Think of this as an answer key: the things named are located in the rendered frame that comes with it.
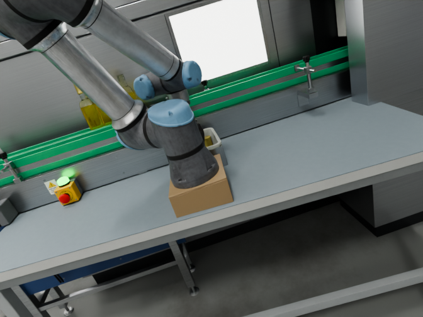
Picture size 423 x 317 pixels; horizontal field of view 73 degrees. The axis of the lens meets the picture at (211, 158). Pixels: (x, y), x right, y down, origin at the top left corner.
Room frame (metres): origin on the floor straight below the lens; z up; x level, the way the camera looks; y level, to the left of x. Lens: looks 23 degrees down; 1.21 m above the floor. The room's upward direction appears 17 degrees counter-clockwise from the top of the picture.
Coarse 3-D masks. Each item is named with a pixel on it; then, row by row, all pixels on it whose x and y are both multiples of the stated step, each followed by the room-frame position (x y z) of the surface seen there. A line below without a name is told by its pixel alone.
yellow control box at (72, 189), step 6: (72, 180) 1.08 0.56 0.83; (66, 186) 1.04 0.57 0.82; (72, 186) 1.04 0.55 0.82; (78, 186) 1.08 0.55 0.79; (60, 192) 1.03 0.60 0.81; (66, 192) 1.03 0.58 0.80; (72, 192) 1.03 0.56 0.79; (78, 192) 1.06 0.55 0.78; (72, 198) 1.03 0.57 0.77; (78, 198) 1.03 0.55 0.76
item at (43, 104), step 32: (128, 0) 1.43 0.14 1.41; (160, 0) 1.41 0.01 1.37; (192, 0) 1.42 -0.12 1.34; (288, 0) 1.46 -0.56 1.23; (320, 0) 1.47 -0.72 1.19; (288, 32) 1.46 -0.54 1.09; (320, 32) 1.47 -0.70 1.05; (0, 64) 1.40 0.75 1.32; (32, 64) 1.40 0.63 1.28; (0, 96) 1.39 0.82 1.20; (32, 96) 1.40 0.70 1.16; (64, 96) 1.40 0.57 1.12; (0, 128) 1.39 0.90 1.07; (32, 128) 1.39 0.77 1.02; (64, 128) 1.40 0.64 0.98
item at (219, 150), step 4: (216, 148) 0.95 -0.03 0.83; (220, 148) 0.95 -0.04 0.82; (212, 152) 0.95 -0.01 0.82; (216, 152) 0.95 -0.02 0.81; (220, 152) 0.95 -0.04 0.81; (224, 152) 0.95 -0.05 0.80; (220, 156) 0.95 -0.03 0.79; (224, 156) 0.95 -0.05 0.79; (224, 160) 0.95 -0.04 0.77; (224, 164) 0.95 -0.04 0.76
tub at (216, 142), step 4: (208, 128) 1.16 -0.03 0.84; (212, 128) 1.14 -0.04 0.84; (204, 132) 1.16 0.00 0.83; (208, 132) 1.16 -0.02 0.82; (212, 132) 1.10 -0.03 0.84; (212, 136) 1.13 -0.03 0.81; (216, 136) 1.03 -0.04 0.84; (212, 140) 1.15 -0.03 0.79; (216, 140) 1.02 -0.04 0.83; (220, 140) 0.98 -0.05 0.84; (216, 144) 0.95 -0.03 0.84; (220, 144) 0.96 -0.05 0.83; (208, 148) 0.95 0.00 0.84; (212, 148) 0.96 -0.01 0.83
